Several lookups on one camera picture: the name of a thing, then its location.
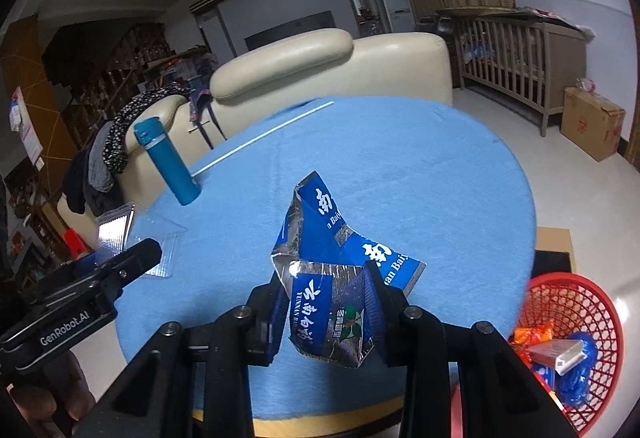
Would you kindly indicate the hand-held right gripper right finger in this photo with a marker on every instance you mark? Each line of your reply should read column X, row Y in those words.
column 382, row 318

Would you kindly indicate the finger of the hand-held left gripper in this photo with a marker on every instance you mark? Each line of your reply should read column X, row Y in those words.
column 84, row 261
column 135, row 258

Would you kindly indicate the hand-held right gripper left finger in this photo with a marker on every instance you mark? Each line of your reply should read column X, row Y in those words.
column 276, row 318

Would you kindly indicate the clear plastic clamshell container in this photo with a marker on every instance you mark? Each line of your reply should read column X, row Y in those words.
column 160, row 228

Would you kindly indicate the blue foil packaging bag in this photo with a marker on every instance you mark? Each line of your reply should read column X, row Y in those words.
column 325, row 218

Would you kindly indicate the orange snack packet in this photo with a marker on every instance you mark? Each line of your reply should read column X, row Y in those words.
column 532, row 335

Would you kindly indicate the blue white carton box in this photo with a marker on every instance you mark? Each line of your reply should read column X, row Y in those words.
column 555, row 353

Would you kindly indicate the red plastic mesh basket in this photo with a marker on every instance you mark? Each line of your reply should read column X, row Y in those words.
column 565, row 288

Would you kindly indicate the blue plastic bag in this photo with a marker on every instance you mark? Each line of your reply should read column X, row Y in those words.
column 575, row 383

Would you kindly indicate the person's left hand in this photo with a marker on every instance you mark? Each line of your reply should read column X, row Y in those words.
column 55, row 393

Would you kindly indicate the red plastic stool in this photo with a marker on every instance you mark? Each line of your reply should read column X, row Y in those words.
column 76, row 243

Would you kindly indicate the grey garment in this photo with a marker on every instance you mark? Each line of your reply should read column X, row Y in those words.
column 97, row 173

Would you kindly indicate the teal thermos bottle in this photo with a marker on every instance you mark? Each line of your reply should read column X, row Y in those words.
column 170, row 163

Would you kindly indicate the round wooden table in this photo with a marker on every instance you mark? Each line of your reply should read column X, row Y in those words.
column 320, row 425

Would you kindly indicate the dark spotted garment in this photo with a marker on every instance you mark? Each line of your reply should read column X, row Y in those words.
column 140, row 113

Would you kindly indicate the round table with blue cloth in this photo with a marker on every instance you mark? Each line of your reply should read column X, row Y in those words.
column 400, row 168

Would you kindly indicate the thin white stick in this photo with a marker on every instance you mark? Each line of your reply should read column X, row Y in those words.
column 260, row 137

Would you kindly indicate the black flat mat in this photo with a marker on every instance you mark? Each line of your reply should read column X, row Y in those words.
column 552, row 260

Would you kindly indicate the flat cardboard sheet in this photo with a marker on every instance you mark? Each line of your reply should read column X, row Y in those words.
column 555, row 235

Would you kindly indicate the dark wooden display cabinet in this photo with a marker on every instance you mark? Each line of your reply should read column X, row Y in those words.
column 110, row 68

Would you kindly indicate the cream leather sofa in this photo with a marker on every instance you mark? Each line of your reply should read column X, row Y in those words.
column 300, row 53

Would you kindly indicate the brown cardboard box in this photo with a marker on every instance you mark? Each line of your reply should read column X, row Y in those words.
column 590, row 123

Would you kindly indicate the wooden baby crib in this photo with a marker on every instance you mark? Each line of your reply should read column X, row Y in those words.
column 565, row 68

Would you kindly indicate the red white plastic bag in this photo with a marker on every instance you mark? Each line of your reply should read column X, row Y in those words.
column 586, row 84

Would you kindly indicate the white standing air conditioner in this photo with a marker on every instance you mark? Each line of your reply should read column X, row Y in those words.
column 395, row 3

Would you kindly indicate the woven bamboo tray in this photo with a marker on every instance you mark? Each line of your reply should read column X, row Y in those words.
column 475, row 10

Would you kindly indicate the wall calendar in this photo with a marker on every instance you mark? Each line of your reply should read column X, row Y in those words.
column 25, row 128

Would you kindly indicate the black wall television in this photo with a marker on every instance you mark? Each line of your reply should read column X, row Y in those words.
column 290, row 31

